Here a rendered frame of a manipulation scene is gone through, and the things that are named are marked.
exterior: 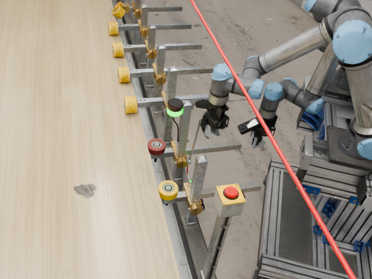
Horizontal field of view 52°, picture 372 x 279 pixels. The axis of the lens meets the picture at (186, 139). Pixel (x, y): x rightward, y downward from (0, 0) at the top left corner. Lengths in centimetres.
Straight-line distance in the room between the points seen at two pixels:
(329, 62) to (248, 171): 145
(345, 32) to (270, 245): 138
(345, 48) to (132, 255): 95
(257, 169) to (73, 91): 155
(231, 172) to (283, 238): 74
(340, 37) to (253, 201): 170
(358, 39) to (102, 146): 108
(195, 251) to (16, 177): 76
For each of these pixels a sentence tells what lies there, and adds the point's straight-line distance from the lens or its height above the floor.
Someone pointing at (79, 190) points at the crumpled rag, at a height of 91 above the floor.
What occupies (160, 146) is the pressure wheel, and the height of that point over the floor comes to 91.
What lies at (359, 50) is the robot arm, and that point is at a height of 156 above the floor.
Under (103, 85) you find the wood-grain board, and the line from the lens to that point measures 205.
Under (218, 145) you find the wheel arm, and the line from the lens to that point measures 181.
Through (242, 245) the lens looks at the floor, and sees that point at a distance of 253.
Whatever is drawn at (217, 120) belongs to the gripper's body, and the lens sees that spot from 152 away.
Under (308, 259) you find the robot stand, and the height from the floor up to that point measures 21.
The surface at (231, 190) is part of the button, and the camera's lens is 115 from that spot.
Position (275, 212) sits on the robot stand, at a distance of 245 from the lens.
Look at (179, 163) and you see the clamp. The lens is 170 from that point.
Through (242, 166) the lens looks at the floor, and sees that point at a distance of 295.
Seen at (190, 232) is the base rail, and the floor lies 70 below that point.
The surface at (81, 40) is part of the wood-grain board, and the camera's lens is 245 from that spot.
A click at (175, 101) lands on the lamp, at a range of 152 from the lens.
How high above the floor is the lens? 210
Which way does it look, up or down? 43 degrees down
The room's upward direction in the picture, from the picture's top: 8 degrees clockwise
